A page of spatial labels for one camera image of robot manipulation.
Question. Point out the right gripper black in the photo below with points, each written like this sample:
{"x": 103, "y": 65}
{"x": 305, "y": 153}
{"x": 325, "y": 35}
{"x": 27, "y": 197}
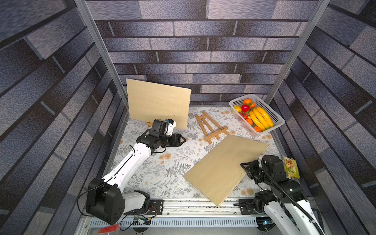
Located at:
{"x": 252, "y": 171}

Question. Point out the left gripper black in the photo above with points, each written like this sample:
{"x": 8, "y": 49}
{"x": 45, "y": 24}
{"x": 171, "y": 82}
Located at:
{"x": 176, "y": 140}

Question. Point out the plywood board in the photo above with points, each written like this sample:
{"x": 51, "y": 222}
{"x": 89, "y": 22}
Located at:
{"x": 219, "y": 172}
{"x": 149, "y": 101}

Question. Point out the white plastic basket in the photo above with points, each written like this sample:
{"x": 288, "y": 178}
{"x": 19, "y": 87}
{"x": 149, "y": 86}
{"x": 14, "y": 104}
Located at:
{"x": 276, "y": 118}

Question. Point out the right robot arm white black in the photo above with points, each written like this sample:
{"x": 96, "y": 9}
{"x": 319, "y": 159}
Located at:
{"x": 284, "y": 205}

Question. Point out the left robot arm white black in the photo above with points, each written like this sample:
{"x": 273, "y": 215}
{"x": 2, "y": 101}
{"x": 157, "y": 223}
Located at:
{"x": 105, "y": 200}

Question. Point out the floral table mat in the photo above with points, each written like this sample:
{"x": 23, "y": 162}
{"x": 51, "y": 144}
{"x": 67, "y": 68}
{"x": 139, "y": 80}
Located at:
{"x": 161, "y": 175}

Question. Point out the orange fruit bottom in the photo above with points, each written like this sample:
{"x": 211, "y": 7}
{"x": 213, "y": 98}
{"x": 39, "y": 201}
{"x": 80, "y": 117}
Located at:
{"x": 256, "y": 128}

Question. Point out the orange fruit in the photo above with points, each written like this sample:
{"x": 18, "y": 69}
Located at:
{"x": 256, "y": 128}
{"x": 249, "y": 103}

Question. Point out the yellow snack packet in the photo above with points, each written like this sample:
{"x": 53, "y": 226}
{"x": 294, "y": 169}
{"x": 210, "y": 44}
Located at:
{"x": 291, "y": 168}

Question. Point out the red strawberry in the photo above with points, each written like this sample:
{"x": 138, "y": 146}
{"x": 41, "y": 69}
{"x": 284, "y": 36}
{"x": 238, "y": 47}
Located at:
{"x": 244, "y": 115}

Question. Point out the yellow banana bunch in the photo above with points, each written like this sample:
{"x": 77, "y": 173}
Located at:
{"x": 261, "y": 118}

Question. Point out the yellow lemon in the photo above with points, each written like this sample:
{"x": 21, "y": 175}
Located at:
{"x": 237, "y": 108}

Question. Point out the red apple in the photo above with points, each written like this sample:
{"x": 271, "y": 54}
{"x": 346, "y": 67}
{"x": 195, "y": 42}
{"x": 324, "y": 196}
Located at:
{"x": 245, "y": 108}

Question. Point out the orange fruit top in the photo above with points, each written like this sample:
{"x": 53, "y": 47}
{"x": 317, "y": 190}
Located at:
{"x": 249, "y": 103}

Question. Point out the red object on floor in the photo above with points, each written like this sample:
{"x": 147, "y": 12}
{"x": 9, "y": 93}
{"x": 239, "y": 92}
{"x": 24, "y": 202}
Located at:
{"x": 108, "y": 230}

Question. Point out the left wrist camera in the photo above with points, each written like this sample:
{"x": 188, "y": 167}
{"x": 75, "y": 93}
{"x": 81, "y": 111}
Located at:
{"x": 170, "y": 125}

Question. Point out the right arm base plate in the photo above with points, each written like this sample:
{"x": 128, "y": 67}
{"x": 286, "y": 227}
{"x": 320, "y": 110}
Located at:
{"x": 247, "y": 207}

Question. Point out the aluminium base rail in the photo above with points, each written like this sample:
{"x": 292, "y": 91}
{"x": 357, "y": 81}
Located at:
{"x": 186, "y": 213}

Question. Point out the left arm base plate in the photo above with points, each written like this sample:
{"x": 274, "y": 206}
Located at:
{"x": 152, "y": 207}

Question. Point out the left aluminium frame post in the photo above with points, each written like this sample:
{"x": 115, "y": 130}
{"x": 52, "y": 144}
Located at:
{"x": 98, "y": 40}

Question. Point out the aluminium frame post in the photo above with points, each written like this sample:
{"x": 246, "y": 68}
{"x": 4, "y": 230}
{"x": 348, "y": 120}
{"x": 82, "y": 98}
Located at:
{"x": 311, "y": 24}
{"x": 98, "y": 40}

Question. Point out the right aluminium frame post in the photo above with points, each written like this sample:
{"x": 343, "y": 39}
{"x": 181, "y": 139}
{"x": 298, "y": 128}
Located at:
{"x": 311, "y": 24}

